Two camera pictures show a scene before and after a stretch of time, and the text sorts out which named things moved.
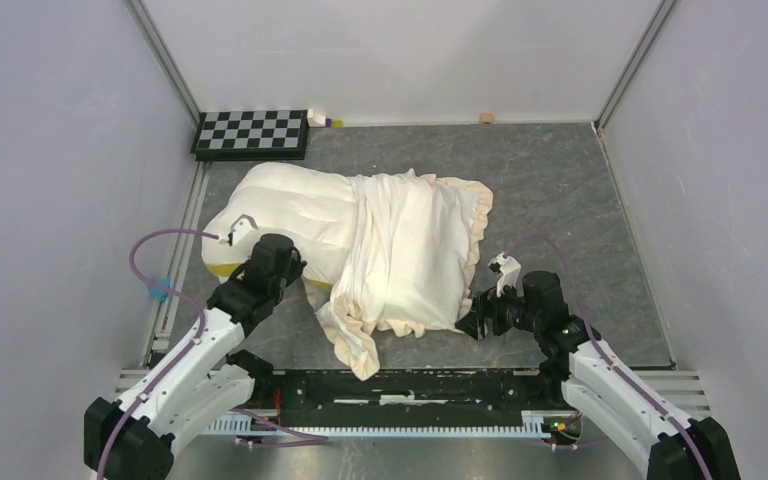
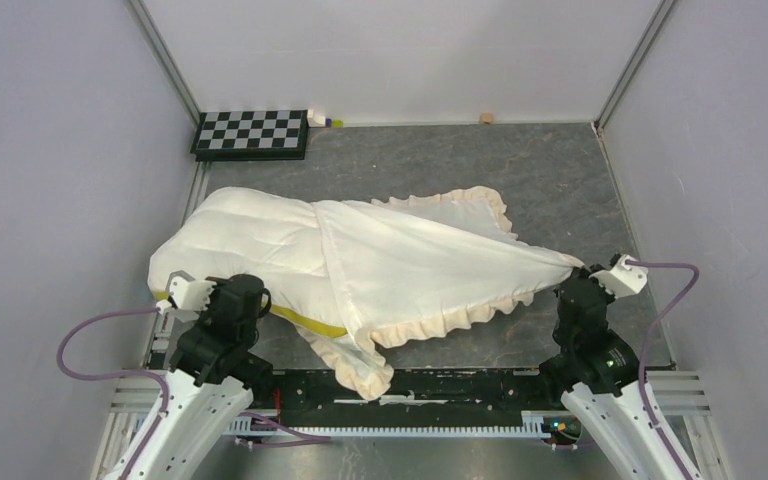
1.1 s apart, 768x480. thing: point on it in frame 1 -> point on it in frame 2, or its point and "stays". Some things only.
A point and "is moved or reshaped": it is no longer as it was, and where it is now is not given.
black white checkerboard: (250, 135) stays
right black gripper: (473, 323) -> (587, 269)
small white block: (315, 120) stays
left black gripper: (294, 268) -> (214, 294)
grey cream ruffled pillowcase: (407, 265) is moved or reshaped
